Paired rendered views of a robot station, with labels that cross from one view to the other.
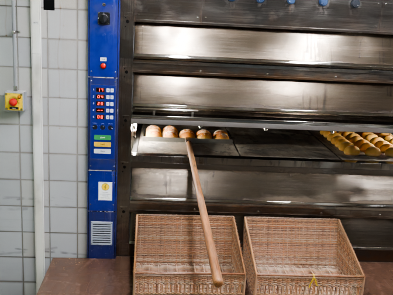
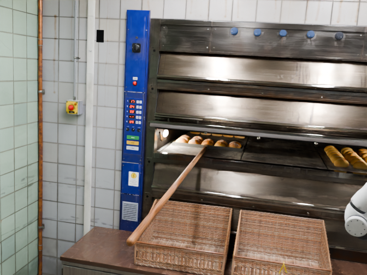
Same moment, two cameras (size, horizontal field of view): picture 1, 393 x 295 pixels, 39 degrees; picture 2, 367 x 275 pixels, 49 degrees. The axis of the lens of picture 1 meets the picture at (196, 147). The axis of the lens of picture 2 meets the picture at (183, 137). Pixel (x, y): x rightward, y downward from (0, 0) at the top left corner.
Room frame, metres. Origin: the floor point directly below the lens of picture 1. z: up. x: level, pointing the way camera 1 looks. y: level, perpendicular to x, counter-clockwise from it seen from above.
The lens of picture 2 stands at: (0.33, -0.59, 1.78)
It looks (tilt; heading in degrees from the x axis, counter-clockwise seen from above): 10 degrees down; 16
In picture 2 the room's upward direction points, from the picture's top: 4 degrees clockwise
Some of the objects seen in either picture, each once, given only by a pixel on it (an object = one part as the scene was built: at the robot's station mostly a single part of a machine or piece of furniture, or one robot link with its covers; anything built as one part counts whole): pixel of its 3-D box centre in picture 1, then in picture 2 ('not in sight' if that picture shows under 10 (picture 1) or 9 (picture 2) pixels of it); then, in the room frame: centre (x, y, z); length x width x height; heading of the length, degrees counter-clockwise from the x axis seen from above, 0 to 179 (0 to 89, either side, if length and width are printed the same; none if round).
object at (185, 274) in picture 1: (186, 255); (185, 234); (2.72, 0.02, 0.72); 0.56 x 0.49 x 0.28; 95
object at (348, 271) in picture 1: (299, 257); (280, 247); (2.77, -0.58, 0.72); 0.56 x 0.49 x 0.28; 94
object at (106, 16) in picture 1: (103, 13); (135, 44); (2.91, 0.50, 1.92); 0.06 x 0.04 x 0.11; 94
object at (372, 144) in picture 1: (367, 140); (362, 157); (3.51, -1.09, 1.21); 0.61 x 0.48 x 0.06; 4
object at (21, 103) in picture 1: (15, 100); (74, 107); (2.89, 0.95, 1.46); 0.10 x 0.07 x 0.10; 94
